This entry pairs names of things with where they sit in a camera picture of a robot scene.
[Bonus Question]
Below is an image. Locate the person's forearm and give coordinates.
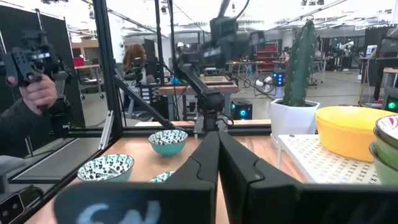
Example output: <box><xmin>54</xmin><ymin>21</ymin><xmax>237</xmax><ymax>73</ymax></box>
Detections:
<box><xmin>0</xmin><ymin>98</ymin><xmax>52</xmax><ymax>158</ymax></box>

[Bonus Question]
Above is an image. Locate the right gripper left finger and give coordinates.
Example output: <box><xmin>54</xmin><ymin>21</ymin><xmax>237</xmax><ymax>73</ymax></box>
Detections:
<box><xmin>53</xmin><ymin>130</ymin><xmax>221</xmax><ymax>224</ymax></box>

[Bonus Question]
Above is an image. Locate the silver aluminium bracket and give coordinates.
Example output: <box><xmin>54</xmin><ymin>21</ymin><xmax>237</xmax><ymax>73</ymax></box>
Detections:
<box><xmin>98</xmin><ymin>110</ymin><xmax>114</xmax><ymax>151</ymax></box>

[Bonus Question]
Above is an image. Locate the green bowl with red flowers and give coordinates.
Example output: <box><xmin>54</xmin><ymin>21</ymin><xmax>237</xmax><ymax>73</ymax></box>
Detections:
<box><xmin>374</xmin><ymin>114</ymin><xmax>398</xmax><ymax>162</ymax></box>
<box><xmin>368</xmin><ymin>142</ymin><xmax>398</xmax><ymax>186</ymax></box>

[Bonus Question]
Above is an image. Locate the wooden workbench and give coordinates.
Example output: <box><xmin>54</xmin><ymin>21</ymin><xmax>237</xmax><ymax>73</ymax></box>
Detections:
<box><xmin>158</xmin><ymin>83</ymin><xmax>239</xmax><ymax>122</ymax></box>

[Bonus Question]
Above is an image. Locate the person's hand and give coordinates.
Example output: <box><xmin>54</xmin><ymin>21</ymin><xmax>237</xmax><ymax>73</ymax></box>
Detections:
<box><xmin>19</xmin><ymin>74</ymin><xmax>58</xmax><ymax>115</ymax></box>

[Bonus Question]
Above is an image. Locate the white floor fan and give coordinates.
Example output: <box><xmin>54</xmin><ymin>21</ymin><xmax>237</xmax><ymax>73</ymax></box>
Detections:
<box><xmin>254</xmin><ymin>76</ymin><xmax>277</xmax><ymax>94</ymax></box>

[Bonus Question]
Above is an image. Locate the small black camera box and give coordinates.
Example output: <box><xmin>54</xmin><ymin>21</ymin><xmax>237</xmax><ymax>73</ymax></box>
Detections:
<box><xmin>0</xmin><ymin>185</ymin><xmax>44</xmax><ymax>224</ymax></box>

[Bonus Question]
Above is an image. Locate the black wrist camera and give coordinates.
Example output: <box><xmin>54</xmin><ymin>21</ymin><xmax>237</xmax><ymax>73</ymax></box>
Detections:
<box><xmin>210</xmin><ymin>17</ymin><xmax>239</xmax><ymax>43</ymax></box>

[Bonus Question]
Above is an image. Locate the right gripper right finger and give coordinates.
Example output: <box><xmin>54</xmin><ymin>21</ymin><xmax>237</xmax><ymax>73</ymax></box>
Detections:
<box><xmin>218</xmin><ymin>132</ymin><xmax>398</xmax><ymax>224</ymax></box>

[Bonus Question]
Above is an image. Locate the black partition panel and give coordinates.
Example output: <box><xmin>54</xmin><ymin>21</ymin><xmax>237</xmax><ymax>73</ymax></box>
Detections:
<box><xmin>0</xmin><ymin>4</ymin><xmax>86</xmax><ymax>156</ymax></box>

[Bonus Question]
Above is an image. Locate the white perforated metal rack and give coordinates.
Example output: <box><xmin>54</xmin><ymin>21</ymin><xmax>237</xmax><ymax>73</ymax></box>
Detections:
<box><xmin>275</xmin><ymin>133</ymin><xmax>383</xmax><ymax>185</ymax></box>

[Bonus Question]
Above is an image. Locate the green cactus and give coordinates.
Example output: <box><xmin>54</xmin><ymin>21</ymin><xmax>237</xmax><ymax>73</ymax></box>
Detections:
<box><xmin>282</xmin><ymin>19</ymin><xmax>318</xmax><ymax>108</ymax></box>

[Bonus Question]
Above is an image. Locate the red storage shelf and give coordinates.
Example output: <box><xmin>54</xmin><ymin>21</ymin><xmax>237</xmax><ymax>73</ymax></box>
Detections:
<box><xmin>256</xmin><ymin>45</ymin><xmax>279</xmax><ymax>72</ymax></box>

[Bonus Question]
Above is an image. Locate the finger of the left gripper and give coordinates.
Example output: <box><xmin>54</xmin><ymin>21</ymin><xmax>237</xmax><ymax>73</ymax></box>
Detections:
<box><xmin>200</xmin><ymin>46</ymin><xmax>220</xmax><ymax>62</ymax></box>
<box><xmin>248</xmin><ymin>30</ymin><xmax>266</xmax><ymax>47</ymax></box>

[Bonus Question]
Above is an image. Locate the teal floral ceramic bowl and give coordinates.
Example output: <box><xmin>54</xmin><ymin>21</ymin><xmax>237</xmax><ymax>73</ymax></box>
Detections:
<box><xmin>76</xmin><ymin>154</ymin><xmax>135</xmax><ymax>183</ymax></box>
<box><xmin>148</xmin><ymin>129</ymin><xmax>189</xmax><ymax>158</ymax></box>
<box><xmin>149</xmin><ymin>170</ymin><xmax>175</xmax><ymax>184</ymax></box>

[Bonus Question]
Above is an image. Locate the black aluminium frame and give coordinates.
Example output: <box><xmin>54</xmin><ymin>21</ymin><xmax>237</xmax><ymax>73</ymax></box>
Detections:
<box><xmin>0</xmin><ymin>0</ymin><xmax>273</xmax><ymax>224</ymax></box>

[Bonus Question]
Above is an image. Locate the black lit computer case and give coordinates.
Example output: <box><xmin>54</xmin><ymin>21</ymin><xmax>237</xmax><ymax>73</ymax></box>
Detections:
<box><xmin>272</xmin><ymin>72</ymin><xmax>286</xmax><ymax>87</ymax></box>

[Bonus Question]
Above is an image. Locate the black computer tower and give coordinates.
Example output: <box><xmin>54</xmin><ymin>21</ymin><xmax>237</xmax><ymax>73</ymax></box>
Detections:
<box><xmin>231</xmin><ymin>98</ymin><xmax>254</xmax><ymax>121</ymax></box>

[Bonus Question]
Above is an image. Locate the yellow plastic bowl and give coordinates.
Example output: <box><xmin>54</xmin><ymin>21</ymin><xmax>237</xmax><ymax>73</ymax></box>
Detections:
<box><xmin>315</xmin><ymin>106</ymin><xmax>397</xmax><ymax>163</ymax></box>

